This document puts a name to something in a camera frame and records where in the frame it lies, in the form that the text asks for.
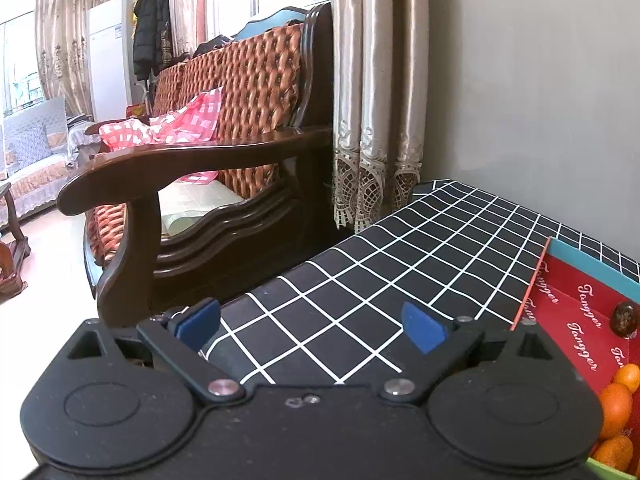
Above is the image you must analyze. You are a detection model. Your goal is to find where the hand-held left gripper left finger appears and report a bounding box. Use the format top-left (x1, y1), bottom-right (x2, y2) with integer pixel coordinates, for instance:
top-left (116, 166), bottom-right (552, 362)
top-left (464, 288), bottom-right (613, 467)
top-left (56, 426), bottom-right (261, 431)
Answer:
top-left (65, 297), bottom-right (248, 407)

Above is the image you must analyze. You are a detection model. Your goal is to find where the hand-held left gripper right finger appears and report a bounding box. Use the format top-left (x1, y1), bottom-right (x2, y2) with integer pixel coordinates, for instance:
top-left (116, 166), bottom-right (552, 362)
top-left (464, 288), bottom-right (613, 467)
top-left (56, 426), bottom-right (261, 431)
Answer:
top-left (380, 301), bottom-right (573, 407)

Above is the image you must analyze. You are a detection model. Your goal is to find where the colourful cardboard box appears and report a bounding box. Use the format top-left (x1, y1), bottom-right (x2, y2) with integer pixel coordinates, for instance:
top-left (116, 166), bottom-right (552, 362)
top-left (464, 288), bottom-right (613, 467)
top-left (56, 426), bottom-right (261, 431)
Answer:
top-left (510, 236), bottom-right (640, 480)

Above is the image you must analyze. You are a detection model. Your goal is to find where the dark water chestnut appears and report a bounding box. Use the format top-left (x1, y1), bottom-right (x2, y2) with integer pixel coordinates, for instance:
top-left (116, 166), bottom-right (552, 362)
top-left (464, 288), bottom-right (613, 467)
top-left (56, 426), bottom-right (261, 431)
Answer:
top-left (610, 302), bottom-right (640, 337)

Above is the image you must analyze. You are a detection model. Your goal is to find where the orange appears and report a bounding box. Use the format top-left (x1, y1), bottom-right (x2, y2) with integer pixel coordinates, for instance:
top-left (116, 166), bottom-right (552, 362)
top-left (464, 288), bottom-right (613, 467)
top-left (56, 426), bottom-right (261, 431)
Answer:
top-left (590, 435), bottom-right (635, 472)
top-left (597, 382), bottom-right (633, 441)
top-left (614, 363), bottom-right (640, 394)

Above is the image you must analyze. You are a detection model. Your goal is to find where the black checked tablecloth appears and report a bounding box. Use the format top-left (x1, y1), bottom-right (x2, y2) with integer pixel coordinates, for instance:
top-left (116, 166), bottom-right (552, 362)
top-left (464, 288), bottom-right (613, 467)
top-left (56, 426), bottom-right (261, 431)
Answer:
top-left (200, 178), bottom-right (640, 386)

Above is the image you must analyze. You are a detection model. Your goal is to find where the pale green mat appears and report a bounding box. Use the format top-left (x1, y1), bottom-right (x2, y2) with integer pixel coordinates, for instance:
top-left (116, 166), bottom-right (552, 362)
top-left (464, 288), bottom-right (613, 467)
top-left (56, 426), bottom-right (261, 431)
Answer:
top-left (159, 180), bottom-right (251, 236)

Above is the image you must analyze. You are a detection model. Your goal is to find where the wooden sofa with orange cushions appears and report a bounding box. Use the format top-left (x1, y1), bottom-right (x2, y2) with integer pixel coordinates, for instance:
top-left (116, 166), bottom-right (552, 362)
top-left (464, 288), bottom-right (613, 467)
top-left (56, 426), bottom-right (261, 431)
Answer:
top-left (56, 2), bottom-right (335, 328)

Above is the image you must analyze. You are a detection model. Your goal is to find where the pink checked cloth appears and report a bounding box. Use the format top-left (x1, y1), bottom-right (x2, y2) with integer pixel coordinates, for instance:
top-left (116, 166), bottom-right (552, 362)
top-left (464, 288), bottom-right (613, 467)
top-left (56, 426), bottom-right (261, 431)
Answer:
top-left (98, 87), bottom-right (224, 186)

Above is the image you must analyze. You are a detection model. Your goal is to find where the grey covered sofa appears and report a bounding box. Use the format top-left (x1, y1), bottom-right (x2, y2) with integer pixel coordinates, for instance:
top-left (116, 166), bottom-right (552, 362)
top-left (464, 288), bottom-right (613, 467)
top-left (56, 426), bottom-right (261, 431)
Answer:
top-left (0, 97), bottom-right (96, 221)

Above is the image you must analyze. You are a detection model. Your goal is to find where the beige lace-trimmed curtain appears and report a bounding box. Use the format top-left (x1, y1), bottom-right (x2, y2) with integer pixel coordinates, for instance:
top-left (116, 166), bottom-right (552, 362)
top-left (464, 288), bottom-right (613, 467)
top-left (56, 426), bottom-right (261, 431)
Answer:
top-left (327, 0), bottom-right (430, 233)

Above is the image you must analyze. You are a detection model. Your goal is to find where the dark cloth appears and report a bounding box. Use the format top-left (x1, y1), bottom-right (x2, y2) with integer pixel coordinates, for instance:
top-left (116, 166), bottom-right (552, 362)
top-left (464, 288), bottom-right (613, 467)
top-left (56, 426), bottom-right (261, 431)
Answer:
top-left (192, 34), bottom-right (236, 58)

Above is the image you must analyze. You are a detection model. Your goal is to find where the white standing appliance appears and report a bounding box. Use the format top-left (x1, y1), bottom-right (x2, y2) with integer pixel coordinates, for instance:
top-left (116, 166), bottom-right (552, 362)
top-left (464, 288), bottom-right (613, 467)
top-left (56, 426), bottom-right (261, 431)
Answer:
top-left (86, 0), bottom-right (138, 123)

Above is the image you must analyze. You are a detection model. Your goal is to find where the black coat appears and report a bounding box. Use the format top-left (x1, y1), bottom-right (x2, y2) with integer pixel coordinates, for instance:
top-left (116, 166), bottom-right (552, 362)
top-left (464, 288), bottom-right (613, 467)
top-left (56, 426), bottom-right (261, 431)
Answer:
top-left (132, 0), bottom-right (173, 81)

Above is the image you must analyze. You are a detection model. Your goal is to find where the beige patterned curtain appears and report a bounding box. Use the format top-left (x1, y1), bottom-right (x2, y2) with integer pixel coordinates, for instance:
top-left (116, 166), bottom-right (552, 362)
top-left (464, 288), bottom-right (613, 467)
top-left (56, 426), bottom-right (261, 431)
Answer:
top-left (34, 0), bottom-right (98, 118)

